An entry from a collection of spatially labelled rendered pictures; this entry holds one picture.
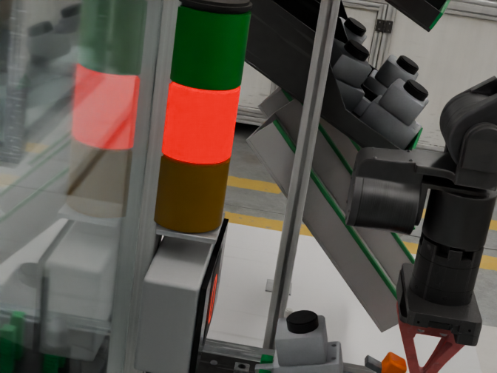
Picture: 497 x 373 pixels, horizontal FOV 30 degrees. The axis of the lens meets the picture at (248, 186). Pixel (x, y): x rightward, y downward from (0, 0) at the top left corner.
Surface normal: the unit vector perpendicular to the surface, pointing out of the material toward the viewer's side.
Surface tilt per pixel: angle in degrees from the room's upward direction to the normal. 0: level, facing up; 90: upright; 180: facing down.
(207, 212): 90
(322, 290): 0
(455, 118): 63
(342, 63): 103
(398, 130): 88
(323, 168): 90
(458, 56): 90
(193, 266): 0
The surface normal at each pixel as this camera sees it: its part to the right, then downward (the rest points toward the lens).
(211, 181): 0.55, 0.37
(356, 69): 0.21, 0.58
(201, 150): 0.19, 0.38
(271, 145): -0.27, 0.31
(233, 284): 0.14, -0.92
